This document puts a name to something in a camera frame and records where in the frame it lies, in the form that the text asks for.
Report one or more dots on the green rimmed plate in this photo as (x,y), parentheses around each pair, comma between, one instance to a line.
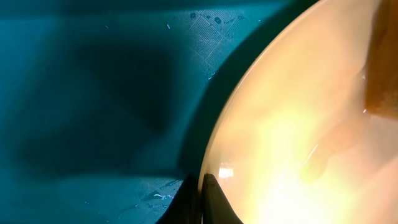
(294,143)

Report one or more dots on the green yellow sponge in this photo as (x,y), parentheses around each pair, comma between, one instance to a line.
(381,65)

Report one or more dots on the teal plastic tray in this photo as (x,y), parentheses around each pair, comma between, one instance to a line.
(106,106)

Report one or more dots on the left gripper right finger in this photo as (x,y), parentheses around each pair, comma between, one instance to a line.
(215,206)

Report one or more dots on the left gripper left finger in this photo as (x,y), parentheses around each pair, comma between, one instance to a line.
(184,208)

